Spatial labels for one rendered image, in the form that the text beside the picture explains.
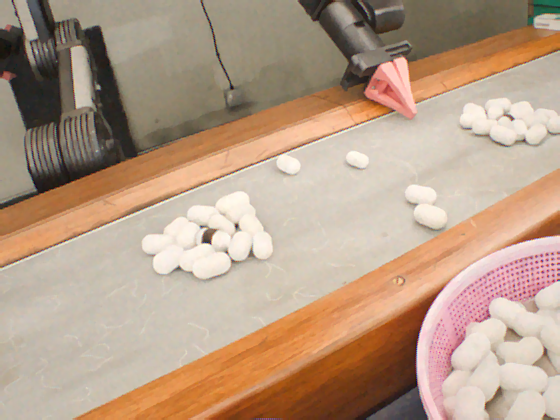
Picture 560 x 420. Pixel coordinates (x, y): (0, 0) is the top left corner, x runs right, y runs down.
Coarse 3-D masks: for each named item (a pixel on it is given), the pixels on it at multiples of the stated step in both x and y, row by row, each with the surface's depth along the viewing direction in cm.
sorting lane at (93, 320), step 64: (384, 128) 74; (448, 128) 71; (192, 192) 67; (256, 192) 64; (320, 192) 61; (384, 192) 59; (448, 192) 57; (512, 192) 54; (64, 256) 59; (128, 256) 57; (320, 256) 51; (384, 256) 49; (0, 320) 50; (64, 320) 48; (128, 320) 47; (192, 320) 46; (256, 320) 44; (0, 384) 42; (64, 384) 41; (128, 384) 40
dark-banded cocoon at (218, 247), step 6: (204, 228) 54; (198, 234) 54; (216, 234) 53; (222, 234) 53; (228, 234) 53; (198, 240) 54; (216, 240) 53; (222, 240) 53; (228, 240) 53; (216, 246) 53; (222, 246) 53; (228, 246) 53; (216, 252) 53; (222, 252) 53
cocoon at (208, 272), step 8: (208, 256) 50; (216, 256) 50; (224, 256) 50; (192, 264) 50; (200, 264) 50; (208, 264) 50; (216, 264) 50; (224, 264) 50; (200, 272) 50; (208, 272) 50; (216, 272) 50; (224, 272) 50
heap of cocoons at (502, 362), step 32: (512, 320) 39; (544, 320) 38; (480, 352) 37; (512, 352) 36; (544, 352) 38; (448, 384) 36; (480, 384) 34; (512, 384) 34; (544, 384) 33; (448, 416) 34; (480, 416) 32; (512, 416) 32; (544, 416) 33
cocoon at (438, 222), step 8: (416, 208) 52; (424, 208) 51; (432, 208) 51; (416, 216) 52; (424, 216) 51; (432, 216) 50; (440, 216) 50; (424, 224) 51; (432, 224) 50; (440, 224) 50
